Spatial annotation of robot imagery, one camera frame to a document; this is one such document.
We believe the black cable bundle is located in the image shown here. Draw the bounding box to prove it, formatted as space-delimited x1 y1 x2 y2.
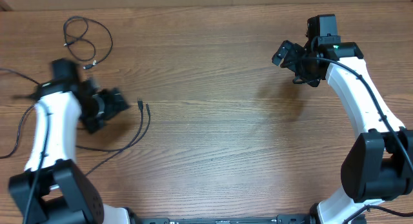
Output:
76 98 152 177

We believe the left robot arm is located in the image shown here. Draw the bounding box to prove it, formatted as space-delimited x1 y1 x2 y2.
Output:
8 59 138 224

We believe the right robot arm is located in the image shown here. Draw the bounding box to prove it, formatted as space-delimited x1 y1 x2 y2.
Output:
272 14 412 224

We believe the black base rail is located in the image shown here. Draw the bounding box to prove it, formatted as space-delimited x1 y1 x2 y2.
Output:
130 214 319 224

